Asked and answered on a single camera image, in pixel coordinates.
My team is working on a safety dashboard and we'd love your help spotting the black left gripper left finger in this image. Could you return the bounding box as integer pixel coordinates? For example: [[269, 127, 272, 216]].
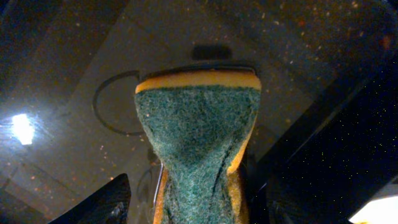
[[49, 174, 131, 224]]

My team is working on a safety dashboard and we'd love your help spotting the brown large tray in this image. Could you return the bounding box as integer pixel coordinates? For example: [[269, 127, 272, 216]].
[[348, 184, 397, 224]]

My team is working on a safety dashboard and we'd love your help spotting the green and yellow sponge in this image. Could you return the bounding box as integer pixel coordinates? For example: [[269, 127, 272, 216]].
[[134, 69, 261, 223]]

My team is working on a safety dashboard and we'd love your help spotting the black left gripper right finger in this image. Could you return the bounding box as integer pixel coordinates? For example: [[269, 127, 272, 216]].
[[241, 151, 294, 224]]

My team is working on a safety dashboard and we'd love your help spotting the black small tray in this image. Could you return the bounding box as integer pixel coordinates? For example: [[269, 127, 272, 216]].
[[1, 0, 397, 223]]

